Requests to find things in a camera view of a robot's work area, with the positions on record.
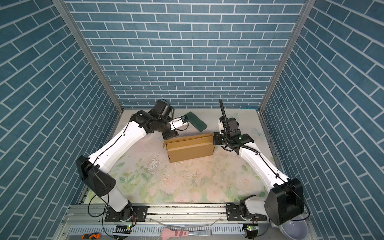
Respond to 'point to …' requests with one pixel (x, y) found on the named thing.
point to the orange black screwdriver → (92, 236)
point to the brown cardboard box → (189, 147)
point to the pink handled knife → (167, 233)
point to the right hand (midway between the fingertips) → (213, 135)
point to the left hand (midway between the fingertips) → (175, 128)
